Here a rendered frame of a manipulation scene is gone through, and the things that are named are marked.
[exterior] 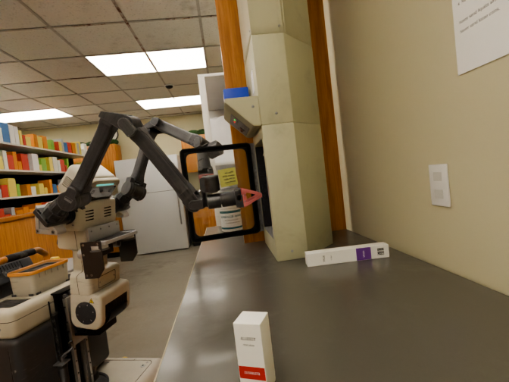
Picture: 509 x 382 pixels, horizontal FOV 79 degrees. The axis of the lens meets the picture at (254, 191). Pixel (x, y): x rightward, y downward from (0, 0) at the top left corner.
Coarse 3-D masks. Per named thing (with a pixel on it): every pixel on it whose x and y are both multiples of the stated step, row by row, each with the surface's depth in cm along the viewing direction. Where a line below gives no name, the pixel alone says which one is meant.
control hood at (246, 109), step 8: (248, 96) 104; (256, 96) 104; (224, 104) 108; (232, 104) 104; (240, 104) 104; (248, 104) 104; (256, 104) 104; (224, 112) 121; (232, 112) 110; (240, 112) 104; (248, 112) 104; (256, 112) 105; (240, 120) 112; (248, 120) 104; (256, 120) 105; (256, 128) 111; (248, 136) 132
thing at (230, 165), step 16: (192, 160) 131; (208, 160) 132; (224, 160) 134; (240, 160) 135; (192, 176) 131; (224, 176) 134; (240, 176) 135; (208, 208) 133; (224, 208) 134; (240, 208) 135; (208, 224) 133; (224, 224) 134; (240, 224) 136
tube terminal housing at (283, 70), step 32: (256, 64) 104; (288, 64) 106; (288, 96) 105; (288, 128) 106; (320, 128) 121; (256, 160) 134; (288, 160) 106; (320, 160) 120; (288, 192) 107; (320, 192) 118; (288, 224) 107; (320, 224) 117; (288, 256) 108
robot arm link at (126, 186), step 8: (152, 128) 176; (152, 136) 171; (136, 160) 168; (144, 160) 167; (136, 168) 165; (144, 168) 167; (136, 176) 163; (144, 176) 167; (128, 184) 160; (144, 184) 167; (128, 192) 158; (144, 192) 165
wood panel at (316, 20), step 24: (216, 0) 138; (312, 0) 142; (312, 24) 142; (240, 48) 140; (312, 48) 143; (240, 72) 140; (336, 144) 146; (336, 168) 146; (336, 192) 147; (336, 216) 147
